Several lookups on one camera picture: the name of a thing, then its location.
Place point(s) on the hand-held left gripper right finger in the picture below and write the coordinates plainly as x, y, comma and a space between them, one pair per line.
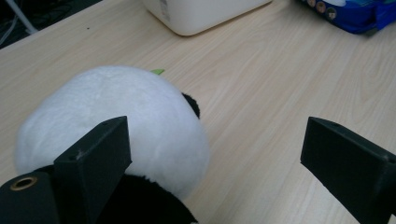
351, 168

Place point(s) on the blue diaper packet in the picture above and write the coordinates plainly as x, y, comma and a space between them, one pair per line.
358, 18

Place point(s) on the white metal stand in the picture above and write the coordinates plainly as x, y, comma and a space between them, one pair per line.
21, 17

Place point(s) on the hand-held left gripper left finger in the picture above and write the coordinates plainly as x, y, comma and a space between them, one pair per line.
90, 168

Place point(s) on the white plastic bin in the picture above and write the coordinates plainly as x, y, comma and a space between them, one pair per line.
199, 15

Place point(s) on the panda plush toy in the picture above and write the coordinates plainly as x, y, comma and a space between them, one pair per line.
124, 93

